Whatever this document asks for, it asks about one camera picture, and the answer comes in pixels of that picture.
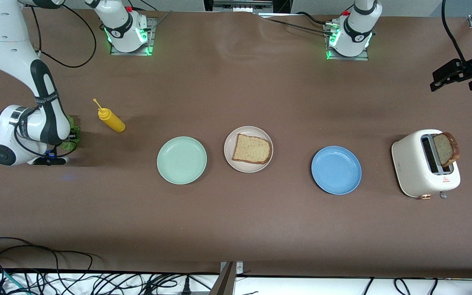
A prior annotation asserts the green lettuce leaf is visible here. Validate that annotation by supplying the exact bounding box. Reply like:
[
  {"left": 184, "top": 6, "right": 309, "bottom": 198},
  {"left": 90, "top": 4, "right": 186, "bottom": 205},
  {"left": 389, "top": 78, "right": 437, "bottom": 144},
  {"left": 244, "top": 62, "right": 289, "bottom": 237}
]
[{"left": 61, "top": 116, "right": 82, "bottom": 150}]

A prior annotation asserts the brown bread slice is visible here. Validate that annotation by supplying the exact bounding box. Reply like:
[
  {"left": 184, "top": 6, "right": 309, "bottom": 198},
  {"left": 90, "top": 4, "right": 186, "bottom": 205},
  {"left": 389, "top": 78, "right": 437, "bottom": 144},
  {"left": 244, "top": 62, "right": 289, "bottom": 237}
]
[
  {"left": 433, "top": 132, "right": 461, "bottom": 168},
  {"left": 232, "top": 133, "right": 272, "bottom": 165}
]

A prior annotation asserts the mint green plate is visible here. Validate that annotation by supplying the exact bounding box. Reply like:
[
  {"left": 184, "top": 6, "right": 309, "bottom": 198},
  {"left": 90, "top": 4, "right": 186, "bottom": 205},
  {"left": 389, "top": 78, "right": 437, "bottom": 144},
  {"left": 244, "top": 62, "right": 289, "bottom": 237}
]
[{"left": 157, "top": 136, "right": 207, "bottom": 185}]

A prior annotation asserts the blue plate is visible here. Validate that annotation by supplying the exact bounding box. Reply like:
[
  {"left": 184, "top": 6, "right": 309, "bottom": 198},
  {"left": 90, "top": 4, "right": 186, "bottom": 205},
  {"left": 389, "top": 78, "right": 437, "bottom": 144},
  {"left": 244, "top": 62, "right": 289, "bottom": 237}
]
[{"left": 311, "top": 146, "right": 362, "bottom": 195}]

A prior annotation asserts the beige plate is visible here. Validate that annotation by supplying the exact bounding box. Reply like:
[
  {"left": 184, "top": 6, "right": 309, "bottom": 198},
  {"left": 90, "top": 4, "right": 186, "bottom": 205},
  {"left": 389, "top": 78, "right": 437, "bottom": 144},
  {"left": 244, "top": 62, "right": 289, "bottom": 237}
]
[{"left": 224, "top": 126, "right": 274, "bottom": 173}]

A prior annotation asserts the yellow squeeze bottle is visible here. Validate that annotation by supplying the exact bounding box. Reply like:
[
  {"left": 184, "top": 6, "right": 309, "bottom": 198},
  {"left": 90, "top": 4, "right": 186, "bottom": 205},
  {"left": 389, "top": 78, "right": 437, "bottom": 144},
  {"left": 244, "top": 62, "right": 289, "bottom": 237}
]
[{"left": 93, "top": 98, "right": 126, "bottom": 133}]

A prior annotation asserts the white toaster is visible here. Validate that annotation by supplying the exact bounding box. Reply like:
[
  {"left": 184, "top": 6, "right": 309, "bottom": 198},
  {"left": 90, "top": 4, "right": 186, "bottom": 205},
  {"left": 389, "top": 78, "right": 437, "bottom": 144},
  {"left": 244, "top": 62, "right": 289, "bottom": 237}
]
[{"left": 391, "top": 129, "right": 461, "bottom": 200}]

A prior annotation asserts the brown table cover sheet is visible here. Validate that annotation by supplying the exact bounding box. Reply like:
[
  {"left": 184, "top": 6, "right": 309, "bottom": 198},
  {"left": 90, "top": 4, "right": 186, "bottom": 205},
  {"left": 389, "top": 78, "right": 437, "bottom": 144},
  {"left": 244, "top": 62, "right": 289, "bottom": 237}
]
[{"left": 0, "top": 7, "right": 472, "bottom": 279}]

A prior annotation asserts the black equipment box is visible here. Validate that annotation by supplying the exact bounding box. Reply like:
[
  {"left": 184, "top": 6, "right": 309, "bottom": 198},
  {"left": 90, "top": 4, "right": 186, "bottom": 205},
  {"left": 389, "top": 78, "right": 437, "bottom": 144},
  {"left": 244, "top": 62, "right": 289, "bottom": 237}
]
[{"left": 203, "top": 0, "right": 294, "bottom": 14}]

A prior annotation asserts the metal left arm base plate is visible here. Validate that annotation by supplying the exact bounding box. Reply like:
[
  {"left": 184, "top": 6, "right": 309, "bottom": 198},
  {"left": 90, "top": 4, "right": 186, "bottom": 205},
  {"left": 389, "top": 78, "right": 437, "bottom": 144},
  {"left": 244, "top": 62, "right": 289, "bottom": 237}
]
[{"left": 325, "top": 23, "right": 370, "bottom": 61}]

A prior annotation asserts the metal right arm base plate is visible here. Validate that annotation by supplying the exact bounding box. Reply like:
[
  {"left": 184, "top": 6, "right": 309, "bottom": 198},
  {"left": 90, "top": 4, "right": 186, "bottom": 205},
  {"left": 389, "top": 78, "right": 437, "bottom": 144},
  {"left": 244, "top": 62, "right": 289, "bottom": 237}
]
[{"left": 110, "top": 17, "right": 157, "bottom": 56}]

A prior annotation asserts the black braided cable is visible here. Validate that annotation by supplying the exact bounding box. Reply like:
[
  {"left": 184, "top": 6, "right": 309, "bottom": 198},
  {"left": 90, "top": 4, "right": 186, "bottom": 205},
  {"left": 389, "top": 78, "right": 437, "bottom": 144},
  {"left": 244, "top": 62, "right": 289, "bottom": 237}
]
[{"left": 265, "top": 17, "right": 333, "bottom": 35}]

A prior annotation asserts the grey metal bracket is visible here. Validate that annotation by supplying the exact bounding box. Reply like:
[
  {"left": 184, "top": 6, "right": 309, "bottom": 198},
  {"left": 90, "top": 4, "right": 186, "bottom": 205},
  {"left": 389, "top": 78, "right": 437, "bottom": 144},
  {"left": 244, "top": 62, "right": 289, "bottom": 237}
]
[{"left": 209, "top": 261, "right": 245, "bottom": 295}]

